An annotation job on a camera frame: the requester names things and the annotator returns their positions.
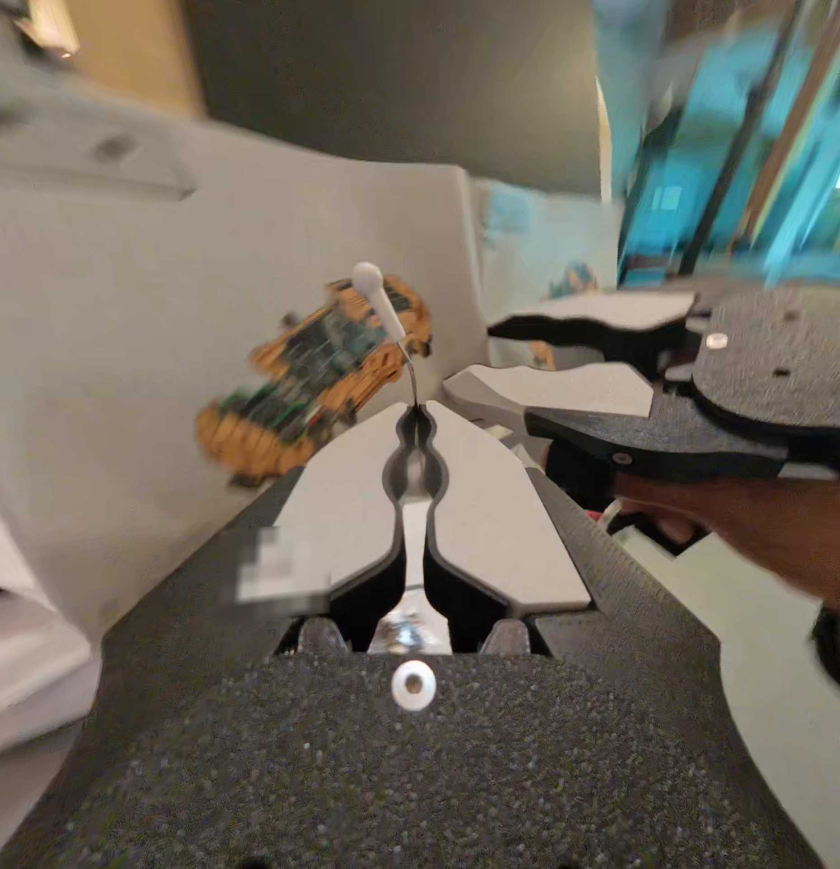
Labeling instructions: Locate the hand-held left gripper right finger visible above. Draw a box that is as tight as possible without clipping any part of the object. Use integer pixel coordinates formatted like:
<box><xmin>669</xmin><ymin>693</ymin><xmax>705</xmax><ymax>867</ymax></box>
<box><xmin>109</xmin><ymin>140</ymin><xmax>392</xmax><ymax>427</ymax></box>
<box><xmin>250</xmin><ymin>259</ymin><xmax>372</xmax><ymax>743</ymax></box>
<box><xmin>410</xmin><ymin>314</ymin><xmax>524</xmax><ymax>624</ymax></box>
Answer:
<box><xmin>423</xmin><ymin>402</ymin><xmax>592</xmax><ymax>615</ymax></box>

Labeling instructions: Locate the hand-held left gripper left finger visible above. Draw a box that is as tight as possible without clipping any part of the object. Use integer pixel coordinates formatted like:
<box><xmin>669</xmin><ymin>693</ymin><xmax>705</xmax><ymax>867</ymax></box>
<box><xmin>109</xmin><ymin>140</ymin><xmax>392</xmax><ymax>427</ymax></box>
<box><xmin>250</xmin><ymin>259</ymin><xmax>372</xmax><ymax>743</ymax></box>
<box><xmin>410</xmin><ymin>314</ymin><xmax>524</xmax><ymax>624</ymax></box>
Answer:
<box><xmin>275</xmin><ymin>402</ymin><xmax>421</xmax><ymax>598</ymax></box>

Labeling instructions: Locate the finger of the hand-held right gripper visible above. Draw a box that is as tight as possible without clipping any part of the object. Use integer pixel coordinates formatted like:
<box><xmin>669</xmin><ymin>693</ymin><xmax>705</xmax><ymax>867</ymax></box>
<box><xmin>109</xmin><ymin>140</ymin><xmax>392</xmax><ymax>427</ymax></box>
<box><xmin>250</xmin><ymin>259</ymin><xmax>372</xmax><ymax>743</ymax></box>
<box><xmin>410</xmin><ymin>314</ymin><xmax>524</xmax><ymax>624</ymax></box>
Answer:
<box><xmin>443</xmin><ymin>360</ymin><xmax>656</xmax><ymax>435</ymax></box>
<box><xmin>488</xmin><ymin>290</ymin><xmax>699</xmax><ymax>347</ymax></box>

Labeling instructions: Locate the white ball-tipped page holder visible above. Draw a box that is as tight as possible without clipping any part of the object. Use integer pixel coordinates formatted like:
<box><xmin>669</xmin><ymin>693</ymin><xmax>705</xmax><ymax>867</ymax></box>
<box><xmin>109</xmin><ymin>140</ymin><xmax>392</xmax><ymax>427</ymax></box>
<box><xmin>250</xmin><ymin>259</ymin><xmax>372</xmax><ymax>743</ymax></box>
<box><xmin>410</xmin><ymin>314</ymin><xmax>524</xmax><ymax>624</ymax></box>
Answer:
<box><xmin>350</xmin><ymin>263</ymin><xmax>423</xmax><ymax>408</ymax></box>

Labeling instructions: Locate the lego instruction booklet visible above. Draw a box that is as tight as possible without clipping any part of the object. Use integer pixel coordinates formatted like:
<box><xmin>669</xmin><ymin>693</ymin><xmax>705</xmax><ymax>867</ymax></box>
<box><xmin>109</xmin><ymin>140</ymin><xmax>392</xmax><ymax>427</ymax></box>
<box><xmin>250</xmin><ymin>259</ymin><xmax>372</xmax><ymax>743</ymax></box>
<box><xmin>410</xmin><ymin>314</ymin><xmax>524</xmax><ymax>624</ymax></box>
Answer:
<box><xmin>0</xmin><ymin>116</ymin><xmax>495</xmax><ymax>639</ymax></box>

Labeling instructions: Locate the person's right hand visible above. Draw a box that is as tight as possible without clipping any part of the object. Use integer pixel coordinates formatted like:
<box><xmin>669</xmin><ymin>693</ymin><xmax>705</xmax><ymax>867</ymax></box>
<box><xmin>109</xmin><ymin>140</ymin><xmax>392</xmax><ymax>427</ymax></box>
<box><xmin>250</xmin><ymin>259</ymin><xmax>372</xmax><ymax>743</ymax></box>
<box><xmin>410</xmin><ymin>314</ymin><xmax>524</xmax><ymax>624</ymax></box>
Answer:
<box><xmin>613</xmin><ymin>469</ymin><xmax>840</xmax><ymax>615</ymax></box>

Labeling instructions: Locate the black panel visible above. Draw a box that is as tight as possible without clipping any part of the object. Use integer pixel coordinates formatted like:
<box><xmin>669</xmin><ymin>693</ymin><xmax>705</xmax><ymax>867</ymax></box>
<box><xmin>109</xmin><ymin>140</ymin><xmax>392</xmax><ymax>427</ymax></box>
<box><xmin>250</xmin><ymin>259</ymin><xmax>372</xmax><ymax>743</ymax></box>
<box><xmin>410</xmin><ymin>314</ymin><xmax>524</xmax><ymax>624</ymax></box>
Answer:
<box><xmin>182</xmin><ymin>0</ymin><xmax>604</xmax><ymax>194</ymax></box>

